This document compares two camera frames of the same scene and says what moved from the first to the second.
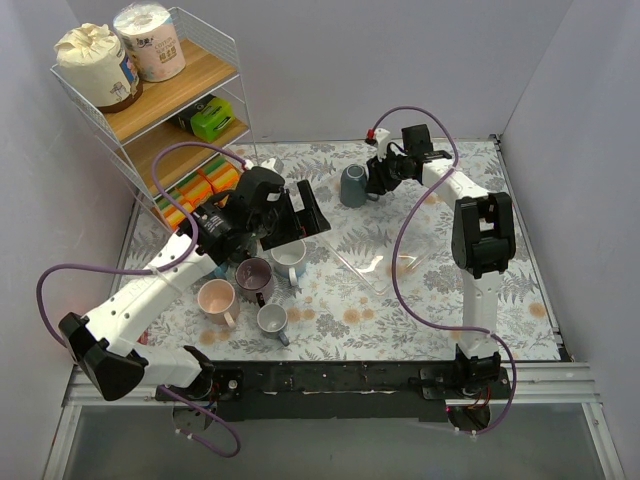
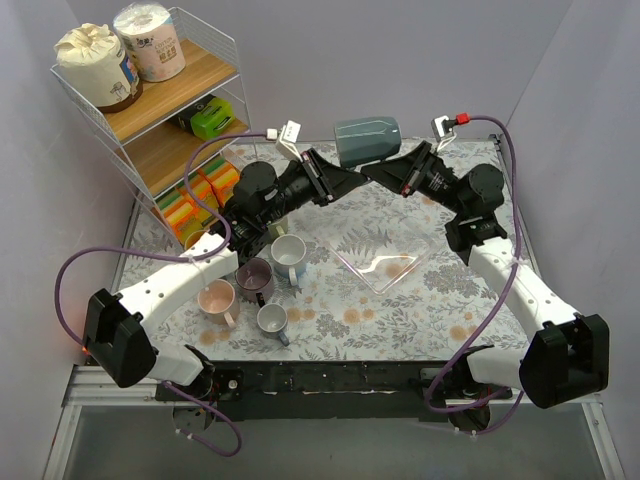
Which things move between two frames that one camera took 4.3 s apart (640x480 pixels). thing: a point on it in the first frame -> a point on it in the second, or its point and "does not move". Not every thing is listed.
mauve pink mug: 254,279 does not move
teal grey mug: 353,186 -> 365,140
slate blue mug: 272,319 does not move
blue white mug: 289,259 does not move
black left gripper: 282,220 -> 318,177
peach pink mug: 218,301 does not move
